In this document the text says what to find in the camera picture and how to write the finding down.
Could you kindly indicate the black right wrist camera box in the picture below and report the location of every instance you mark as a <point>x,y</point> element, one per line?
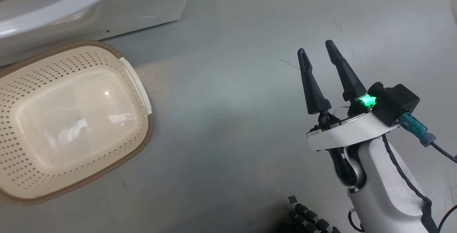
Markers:
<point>396,104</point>

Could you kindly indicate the beige perforated laundry basket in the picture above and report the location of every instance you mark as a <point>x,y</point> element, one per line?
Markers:
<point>71,118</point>

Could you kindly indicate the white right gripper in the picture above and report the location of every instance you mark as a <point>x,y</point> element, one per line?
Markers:
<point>350,133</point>

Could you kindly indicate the small grey square marker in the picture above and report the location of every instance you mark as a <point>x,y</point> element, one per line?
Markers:
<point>292,199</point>

